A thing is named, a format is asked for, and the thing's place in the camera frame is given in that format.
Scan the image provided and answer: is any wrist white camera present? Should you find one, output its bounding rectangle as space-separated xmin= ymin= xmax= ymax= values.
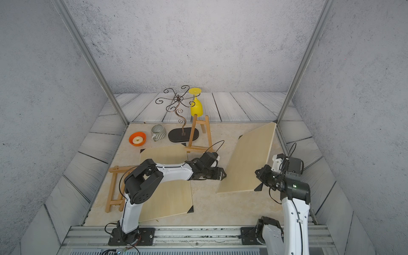
xmin=272 ymin=154 xmax=286 ymax=173
xmin=206 ymin=152 xmax=220 ymax=164

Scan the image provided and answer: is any wooden easel on left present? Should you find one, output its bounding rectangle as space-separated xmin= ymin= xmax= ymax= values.
xmin=105 ymin=165 xmax=137 ymax=213

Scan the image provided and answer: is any white toy donut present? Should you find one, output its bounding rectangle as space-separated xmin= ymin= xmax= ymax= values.
xmin=132 ymin=136 xmax=144 ymax=144

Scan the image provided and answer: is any metal frame post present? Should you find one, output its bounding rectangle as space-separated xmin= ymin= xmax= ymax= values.
xmin=52 ymin=0 xmax=130 ymax=126
xmin=276 ymin=0 xmax=336 ymax=126

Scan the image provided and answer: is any yellow plastic wine glass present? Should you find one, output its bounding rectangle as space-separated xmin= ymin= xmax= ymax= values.
xmin=189 ymin=88 xmax=204 ymax=117

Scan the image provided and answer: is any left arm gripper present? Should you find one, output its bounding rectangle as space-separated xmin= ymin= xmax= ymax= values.
xmin=202 ymin=167 xmax=229 ymax=181

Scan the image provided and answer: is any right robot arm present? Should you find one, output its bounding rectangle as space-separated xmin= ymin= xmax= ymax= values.
xmin=255 ymin=154 xmax=311 ymax=255

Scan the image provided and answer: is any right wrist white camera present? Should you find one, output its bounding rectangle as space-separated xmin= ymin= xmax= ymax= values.
xmin=272 ymin=154 xmax=286 ymax=173

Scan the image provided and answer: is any striped ceramic mug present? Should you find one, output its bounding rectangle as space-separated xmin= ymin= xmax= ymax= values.
xmin=151 ymin=124 xmax=167 ymax=142

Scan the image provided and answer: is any left metal frame post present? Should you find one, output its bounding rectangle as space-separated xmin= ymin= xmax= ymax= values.
xmin=52 ymin=0 xmax=130 ymax=126

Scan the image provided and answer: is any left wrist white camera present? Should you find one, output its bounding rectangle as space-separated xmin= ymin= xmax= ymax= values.
xmin=206 ymin=152 xmax=220 ymax=164

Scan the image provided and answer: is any light wooden board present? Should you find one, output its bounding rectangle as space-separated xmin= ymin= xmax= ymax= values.
xmin=139 ymin=144 xmax=193 ymax=222
xmin=216 ymin=122 xmax=276 ymax=193

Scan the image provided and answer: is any right metal frame post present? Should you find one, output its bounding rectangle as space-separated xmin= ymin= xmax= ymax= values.
xmin=276 ymin=0 xmax=336 ymax=126

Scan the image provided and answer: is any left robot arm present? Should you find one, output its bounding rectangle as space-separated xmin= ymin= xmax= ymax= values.
xmin=119 ymin=152 xmax=227 ymax=234

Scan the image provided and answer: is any wooden easel being assembled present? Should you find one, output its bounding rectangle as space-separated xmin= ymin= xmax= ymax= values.
xmin=185 ymin=115 xmax=214 ymax=153

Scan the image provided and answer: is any dark metal hanger stand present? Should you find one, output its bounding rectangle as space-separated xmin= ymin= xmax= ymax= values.
xmin=155 ymin=85 xmax=199 ymax=143

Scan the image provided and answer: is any orange plastic bowl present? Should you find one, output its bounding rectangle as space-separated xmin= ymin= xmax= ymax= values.
xmin=129 ymin=132 xmax=147 ymax=147

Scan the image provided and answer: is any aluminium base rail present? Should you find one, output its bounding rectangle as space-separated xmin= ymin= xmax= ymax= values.
xmin=57 ymin=225 xmax=339 ymax=255

